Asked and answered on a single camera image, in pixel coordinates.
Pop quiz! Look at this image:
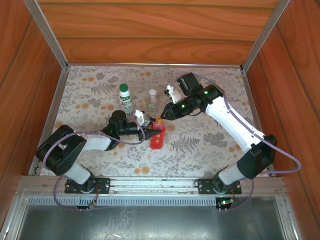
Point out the aluminium corner post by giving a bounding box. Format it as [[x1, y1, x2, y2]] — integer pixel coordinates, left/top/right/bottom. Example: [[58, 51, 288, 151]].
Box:
[[23, 0, 70, 71], [241, 0, 291, 72]]

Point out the small clear plastic bottle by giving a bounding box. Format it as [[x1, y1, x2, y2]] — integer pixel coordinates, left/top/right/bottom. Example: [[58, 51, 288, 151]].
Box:
[[147, 88, 159, 111]]

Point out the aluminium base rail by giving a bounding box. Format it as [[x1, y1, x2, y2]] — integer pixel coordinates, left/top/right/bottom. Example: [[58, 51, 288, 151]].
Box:
[[16, 175, 286, 196]]

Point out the purple cable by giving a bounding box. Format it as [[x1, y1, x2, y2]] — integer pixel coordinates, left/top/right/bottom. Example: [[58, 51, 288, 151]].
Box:
[[42, 114, 147, 213], [168, 73, 302, 213]]

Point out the aluminium back rail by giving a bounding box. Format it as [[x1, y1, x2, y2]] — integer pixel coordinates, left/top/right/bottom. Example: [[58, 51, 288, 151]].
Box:
[[67, 62, 243, 69]]

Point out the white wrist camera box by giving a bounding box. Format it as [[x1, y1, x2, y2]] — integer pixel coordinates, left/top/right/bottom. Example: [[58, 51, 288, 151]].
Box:
[[132, 109, 152, 127], [164, 84, 181, 104]]

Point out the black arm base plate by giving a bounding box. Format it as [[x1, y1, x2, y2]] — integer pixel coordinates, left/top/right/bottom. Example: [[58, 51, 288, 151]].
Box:
[[197, 177, 243, 195], [64, 177, 111, 195]]

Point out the galvanised metal sheet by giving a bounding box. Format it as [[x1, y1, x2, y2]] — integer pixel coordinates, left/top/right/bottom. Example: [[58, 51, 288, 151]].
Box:
[[17, 204, 288, 240]]

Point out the red label plastic bottle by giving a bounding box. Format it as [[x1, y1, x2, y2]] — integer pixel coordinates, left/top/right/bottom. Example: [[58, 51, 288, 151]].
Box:
[[149, 116, 166, 150]]

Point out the grey slotted cable duct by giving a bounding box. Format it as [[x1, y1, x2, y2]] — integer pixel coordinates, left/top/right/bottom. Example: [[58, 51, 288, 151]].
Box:
[[26, 196, 278, 207]]

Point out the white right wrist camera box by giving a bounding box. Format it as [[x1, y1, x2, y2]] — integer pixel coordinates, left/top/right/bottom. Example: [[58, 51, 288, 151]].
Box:
[[164, 84, 181, 104]]

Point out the aluminium side rail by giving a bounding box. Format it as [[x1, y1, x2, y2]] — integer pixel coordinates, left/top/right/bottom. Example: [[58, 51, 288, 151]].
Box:
[[241, 71, 273, 176], [28, 68, 68, 176]]

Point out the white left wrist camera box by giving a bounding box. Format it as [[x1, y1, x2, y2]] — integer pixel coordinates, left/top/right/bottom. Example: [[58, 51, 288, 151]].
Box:
[[132, 109, 152, 127]]

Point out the white bottle green label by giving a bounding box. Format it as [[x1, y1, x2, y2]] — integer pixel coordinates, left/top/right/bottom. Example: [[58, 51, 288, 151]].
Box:
[[118, 83, 134, 113]]

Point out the floral table cloth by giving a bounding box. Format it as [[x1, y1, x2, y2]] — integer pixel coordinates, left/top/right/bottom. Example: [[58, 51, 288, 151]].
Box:
[[39, 65, 272, 178]]

